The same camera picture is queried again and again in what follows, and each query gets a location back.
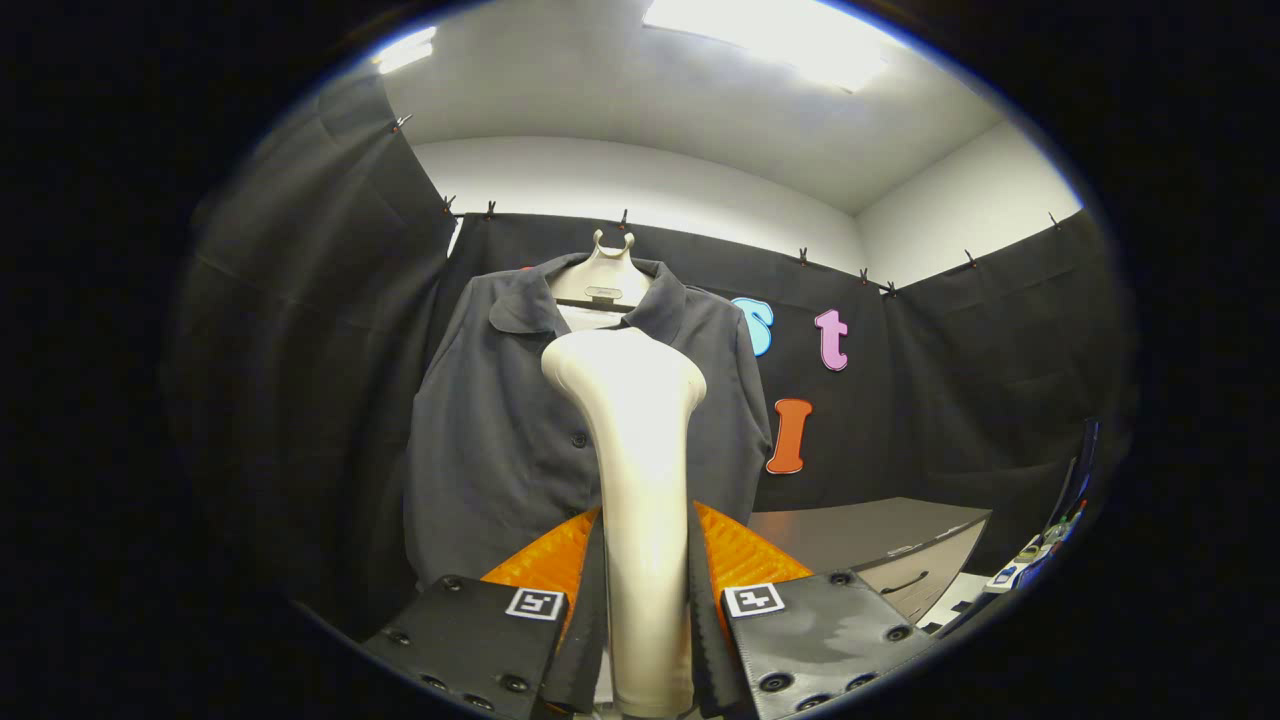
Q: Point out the small ceiling light panel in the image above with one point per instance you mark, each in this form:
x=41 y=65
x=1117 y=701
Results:
x=405 y=50

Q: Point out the row of backdrop clips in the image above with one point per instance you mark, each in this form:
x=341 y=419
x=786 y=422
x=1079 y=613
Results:
x=623 y=218

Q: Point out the white clothes hanger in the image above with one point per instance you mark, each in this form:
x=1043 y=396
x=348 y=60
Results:
x=603 y=268

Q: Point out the dark grey button shirt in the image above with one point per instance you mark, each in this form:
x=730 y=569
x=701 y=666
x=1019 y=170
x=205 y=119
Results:
x=500 y=440

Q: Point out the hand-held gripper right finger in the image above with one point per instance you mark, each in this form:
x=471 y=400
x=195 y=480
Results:
x=705 y=640

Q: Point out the grey cabinet with drawers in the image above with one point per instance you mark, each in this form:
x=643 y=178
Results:
x=860 y=530

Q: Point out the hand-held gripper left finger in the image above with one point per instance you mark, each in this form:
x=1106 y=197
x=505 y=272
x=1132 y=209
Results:
x=588 y=640

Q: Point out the white garment steamer head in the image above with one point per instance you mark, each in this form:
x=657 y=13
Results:
x=640 y=480

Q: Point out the black backdrop cloth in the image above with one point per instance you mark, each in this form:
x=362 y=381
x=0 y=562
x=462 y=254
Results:
x=950 y=400

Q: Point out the small coloured desk items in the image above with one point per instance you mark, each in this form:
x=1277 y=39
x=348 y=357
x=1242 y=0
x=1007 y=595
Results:
x=1010 y=575

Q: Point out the large ceiling light panel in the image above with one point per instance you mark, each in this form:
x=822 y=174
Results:
x=770 y=35

